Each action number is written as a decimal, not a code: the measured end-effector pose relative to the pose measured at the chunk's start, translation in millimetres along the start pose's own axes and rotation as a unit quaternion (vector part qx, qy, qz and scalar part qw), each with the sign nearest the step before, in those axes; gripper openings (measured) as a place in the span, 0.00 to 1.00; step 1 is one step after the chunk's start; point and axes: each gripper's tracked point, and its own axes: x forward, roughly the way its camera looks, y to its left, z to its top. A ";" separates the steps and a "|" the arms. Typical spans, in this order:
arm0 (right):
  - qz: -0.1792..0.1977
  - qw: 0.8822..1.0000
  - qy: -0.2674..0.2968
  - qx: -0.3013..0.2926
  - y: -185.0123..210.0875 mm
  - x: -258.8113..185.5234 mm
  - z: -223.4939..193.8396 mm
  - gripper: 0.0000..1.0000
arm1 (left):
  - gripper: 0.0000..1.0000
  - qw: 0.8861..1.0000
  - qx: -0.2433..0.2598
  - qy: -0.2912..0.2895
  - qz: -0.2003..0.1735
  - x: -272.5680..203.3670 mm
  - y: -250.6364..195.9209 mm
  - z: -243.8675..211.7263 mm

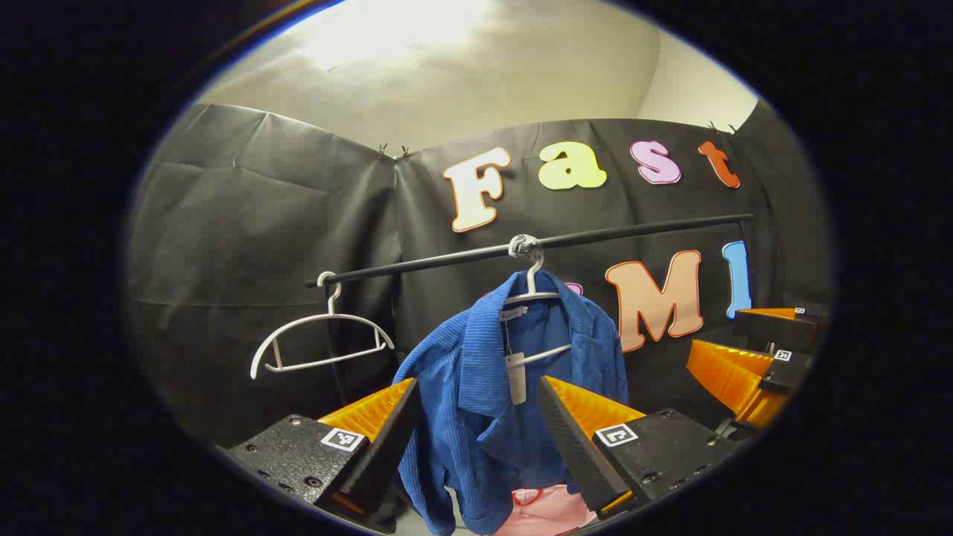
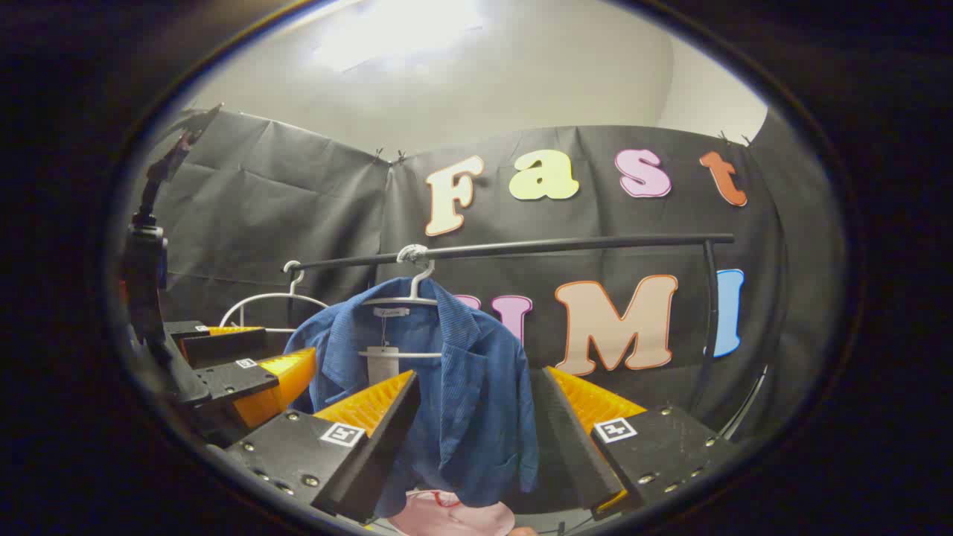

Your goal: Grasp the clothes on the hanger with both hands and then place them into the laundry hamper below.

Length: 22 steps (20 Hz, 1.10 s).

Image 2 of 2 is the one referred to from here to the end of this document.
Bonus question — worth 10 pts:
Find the pink laundry hamper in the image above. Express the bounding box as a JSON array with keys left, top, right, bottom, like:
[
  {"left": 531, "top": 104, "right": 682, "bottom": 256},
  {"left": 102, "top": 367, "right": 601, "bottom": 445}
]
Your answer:
[{"left": 387, "top": 488, "right": 518, "bottom": 536}]

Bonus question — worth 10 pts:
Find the black backdrop cloth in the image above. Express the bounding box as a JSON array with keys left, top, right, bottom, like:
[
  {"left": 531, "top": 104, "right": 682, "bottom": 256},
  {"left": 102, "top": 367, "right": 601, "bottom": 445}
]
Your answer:
[{"left": 130, "top": 104, "right": 846, "bottom": 447}]

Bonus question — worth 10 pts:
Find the black clothes rack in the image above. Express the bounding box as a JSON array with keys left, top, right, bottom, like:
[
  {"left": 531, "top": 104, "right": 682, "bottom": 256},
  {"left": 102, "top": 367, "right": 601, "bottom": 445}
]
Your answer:
[{"left": 283, "top": 233, "right": 736, "bottom": 418}]

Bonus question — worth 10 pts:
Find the white plastic clothes hanger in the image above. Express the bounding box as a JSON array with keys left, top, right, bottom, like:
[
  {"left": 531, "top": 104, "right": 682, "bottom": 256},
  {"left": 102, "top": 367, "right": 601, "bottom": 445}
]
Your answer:
[
  {"left": 357, "top": 244, "right": 445, "bottom": 360},
  {"left": 220, "top": 261, "right": 330, "bottom": 334}
]

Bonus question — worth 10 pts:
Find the blue corduroy jacket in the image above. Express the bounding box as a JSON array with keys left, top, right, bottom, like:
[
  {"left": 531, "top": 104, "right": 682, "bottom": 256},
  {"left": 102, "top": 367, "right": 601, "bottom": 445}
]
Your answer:
[{"left": 284, "top": 277, "right": 541, "bottom": 518}]

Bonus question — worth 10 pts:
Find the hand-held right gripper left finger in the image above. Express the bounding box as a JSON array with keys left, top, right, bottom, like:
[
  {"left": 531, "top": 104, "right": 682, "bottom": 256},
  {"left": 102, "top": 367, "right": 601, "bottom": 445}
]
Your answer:
[{"left": 222, "top": 368, "right": 422, "bottom": 524}]

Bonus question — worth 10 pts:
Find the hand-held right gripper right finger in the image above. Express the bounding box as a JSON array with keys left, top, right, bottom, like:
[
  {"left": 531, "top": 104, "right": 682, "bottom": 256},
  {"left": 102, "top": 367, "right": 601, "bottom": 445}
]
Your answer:
[{"left": 538, "top": 365, "right": 738, "bottom": 522}]

